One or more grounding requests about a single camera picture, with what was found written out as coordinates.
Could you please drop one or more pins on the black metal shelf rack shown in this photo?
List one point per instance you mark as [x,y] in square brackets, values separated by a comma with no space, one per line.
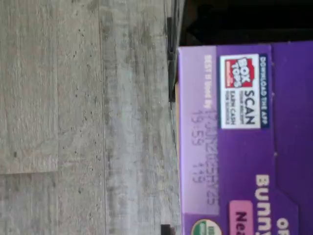
[232,19]

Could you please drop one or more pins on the purple box pink patch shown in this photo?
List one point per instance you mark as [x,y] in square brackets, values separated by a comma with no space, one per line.
[244,159]

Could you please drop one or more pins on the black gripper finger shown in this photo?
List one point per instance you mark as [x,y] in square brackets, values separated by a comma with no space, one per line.
[168,230]

